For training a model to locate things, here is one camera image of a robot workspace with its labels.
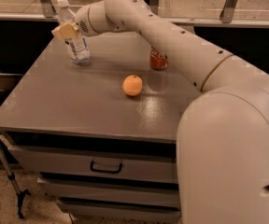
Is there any black drawer handle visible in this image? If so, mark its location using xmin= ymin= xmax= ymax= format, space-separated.
xmin=90 ymin=161 xmax=123 ymax=175

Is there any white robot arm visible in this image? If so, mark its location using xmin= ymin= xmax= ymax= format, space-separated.
xmin=52 ymin=0 xmax=269 ymax=224

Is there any orange fruit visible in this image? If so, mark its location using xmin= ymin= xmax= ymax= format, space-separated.
xmin=122 ymin=75 xmax=143 ymax=96

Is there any metal tripod leg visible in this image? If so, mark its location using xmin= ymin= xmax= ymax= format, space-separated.
xmin=0 ymin=144 xmax=31 ymax=219

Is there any clear blue plastic water bottle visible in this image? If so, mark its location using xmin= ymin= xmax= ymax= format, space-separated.
xmin=57 ymin=0 xmax=90 ymax=65

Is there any middle grey drawer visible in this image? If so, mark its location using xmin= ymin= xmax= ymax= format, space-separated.
xmin=37 ymin=178 xmax=180 ymax=208

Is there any left metal railing post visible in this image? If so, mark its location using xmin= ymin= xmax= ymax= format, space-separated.
xmin=40 ymin=0 xmax=56 ymax=18

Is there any top grey drawer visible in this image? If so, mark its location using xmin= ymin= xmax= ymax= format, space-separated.
xmin=8 ymin=146 xmax=177 ymax=184

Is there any right metal railing post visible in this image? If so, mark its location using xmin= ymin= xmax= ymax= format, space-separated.
xmin=219 ymin=0 xmax=238 ymax=23

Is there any grey drawer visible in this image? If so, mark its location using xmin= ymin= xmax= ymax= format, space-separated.
xmin=37 ymin=178 xmax=180 ymax=208
xmin=57 ymin=200 xmax=180 ymax=223
xmin=8 ymin=146 xmax=177 ymax=184

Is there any bottom grey drawer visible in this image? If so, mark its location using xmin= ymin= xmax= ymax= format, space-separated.
xmin=57 ymin=200 xmax=180 ymax=223

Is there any red cola can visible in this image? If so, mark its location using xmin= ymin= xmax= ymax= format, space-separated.
xmin=149 ymin=48 xmax=168 ymax=70

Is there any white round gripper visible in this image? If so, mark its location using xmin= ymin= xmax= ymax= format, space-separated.
xmin=51 ymin=1 xmax=116 ymax=40

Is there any grey drawer cabinet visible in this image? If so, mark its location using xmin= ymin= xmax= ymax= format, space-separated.
xmin=0 ymin=33 xmax=200 ymax=212

